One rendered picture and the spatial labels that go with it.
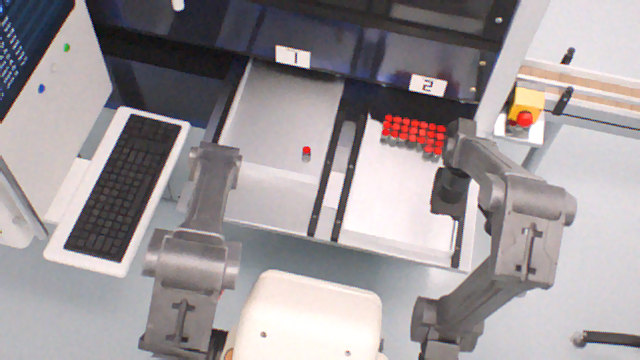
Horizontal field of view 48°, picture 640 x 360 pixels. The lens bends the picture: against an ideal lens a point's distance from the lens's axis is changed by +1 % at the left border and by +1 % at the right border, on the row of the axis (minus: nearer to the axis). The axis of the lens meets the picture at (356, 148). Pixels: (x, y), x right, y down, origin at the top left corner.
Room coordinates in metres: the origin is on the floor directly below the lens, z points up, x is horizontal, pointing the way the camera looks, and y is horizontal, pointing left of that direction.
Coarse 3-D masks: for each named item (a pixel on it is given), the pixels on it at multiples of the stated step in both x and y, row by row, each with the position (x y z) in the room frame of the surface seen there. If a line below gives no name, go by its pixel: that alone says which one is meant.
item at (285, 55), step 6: (276, 48) 1.13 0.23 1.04; (282, 48) 1.13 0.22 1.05; (288, 48) 1.13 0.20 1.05; (276, 54) 1.13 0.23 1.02; (282, 54) 1.13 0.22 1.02; (288, 54) 1.13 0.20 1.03; (294, 54) 1.13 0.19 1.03; (300, 54) 1.13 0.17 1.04; (306, 54) 1.13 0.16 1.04; (276, 60) 1.13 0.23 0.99; (282, 60) 1.13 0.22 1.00; (288, 60) 1.13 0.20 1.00; (294, 60) 1.13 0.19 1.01; (300, 60) 1.13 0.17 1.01; (306, 60) 1.13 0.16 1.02; (306, 66) 1.13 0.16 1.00
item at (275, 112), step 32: (256, 64) 1.20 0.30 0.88; (256, 96) 1.09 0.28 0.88; (288, 96) 1.11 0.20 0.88; (320, 96) 1.13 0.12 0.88; (224, 128) 0.96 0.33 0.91; (256, 128) 0.99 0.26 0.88; (288, 128) 1.01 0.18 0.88; (320, 128) 1.03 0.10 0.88; (256, 160) 0.90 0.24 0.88; (288, 160) 0.92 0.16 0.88; (320, 160) 0.93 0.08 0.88
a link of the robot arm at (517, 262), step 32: (512, 192) 0.46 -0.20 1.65; (544, 192) 0.47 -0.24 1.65; (512, 224) 0.42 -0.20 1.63; (544, 224) 0.43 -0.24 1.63; (512, 256) 0.39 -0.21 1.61; (544, 256) 0.40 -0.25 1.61; (480, 288) 0.39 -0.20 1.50; (512, 288) 0.38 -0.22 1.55; (544, 288) 0.37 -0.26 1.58; (416, 320) 0.43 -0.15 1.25; (448, 320) 0.40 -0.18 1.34; (480, 320) 0.39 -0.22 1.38
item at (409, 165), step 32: (384, 160) 0.96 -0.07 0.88; (416, 160) 0.98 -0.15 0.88; (352, 192) 0.84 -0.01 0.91; (384, 192) 0.87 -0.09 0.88; (416, 192) 0.89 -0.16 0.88; (352, 224) 0.77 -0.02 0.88; (384, 224) 0.78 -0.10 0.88; (416, 224) 0.80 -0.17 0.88; (448, 224) 0.81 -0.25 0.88; (448, 256) 0.73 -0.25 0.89
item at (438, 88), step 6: (414, 78) 1.11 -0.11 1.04; (420, 78) 1.11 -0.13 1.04; (426, 78) 1.11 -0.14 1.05; (432, 78) 1.11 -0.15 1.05; (414, 84) 1.11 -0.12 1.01; (420, 84) 1.11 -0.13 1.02; (426, 84) 1.11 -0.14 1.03; (438, 84) 1.11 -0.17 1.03; (444, 84) 1.11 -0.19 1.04; (420, 90) 1.11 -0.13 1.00; (432, 90) 1.11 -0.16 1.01; (438, 90) 1.11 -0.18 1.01; (444, 90) 1.11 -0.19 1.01
